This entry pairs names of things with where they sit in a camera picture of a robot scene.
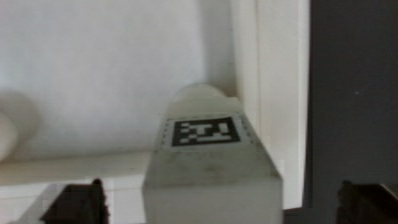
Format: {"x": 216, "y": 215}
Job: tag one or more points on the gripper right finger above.
{"x": 367, "y": 203}

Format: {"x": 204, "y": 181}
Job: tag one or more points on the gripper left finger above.
{"x": 69, "y": 205}

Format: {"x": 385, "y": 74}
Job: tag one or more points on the white table leg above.
{"x": 211, "y": 182}

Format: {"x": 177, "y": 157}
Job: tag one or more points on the white square table top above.
{"x": 99, "y": 56}

